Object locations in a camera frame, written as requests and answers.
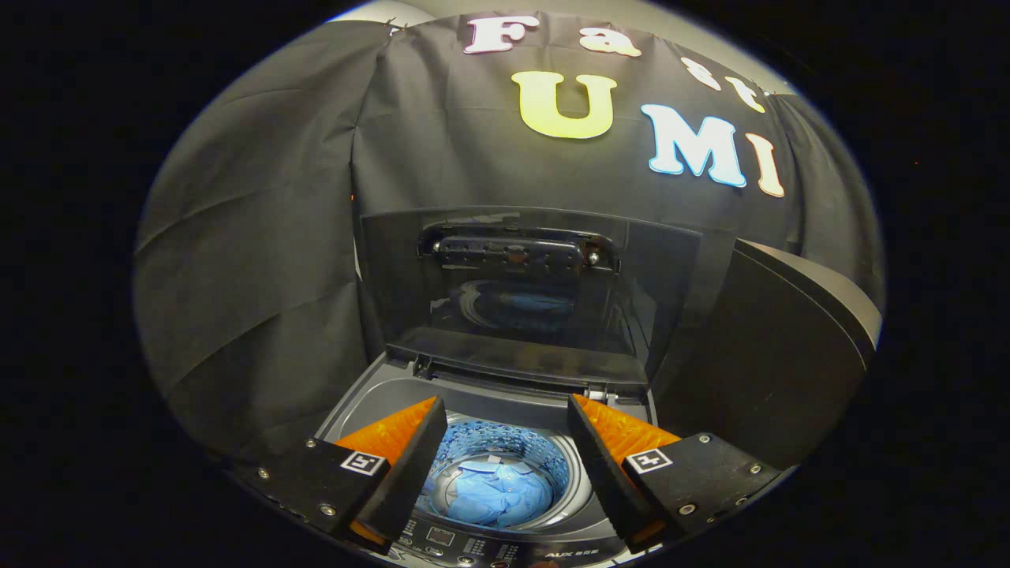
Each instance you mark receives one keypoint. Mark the light blue polo shirt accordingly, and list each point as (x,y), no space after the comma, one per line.
(497,493)

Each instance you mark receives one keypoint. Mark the dark grey washing machine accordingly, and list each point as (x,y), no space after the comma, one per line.
(505,398)

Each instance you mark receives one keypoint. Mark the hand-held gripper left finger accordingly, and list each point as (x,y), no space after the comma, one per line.
(414,465)

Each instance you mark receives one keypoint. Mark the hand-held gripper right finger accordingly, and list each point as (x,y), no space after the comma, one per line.
(600,465)

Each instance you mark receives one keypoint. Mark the beige cabinet with dark top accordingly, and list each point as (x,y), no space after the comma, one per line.
(773,355)

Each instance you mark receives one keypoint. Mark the black backdrop cloth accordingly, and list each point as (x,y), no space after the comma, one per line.
(260,252)

